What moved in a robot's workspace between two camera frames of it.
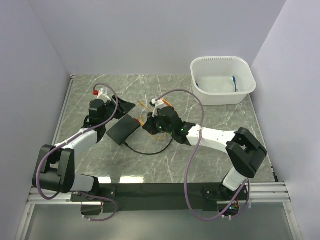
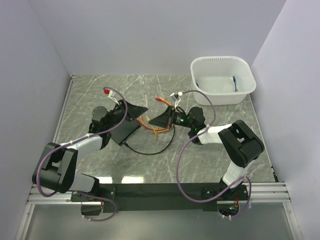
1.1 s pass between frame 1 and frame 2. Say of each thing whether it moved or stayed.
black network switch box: stayed
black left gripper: moved
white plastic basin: stayed
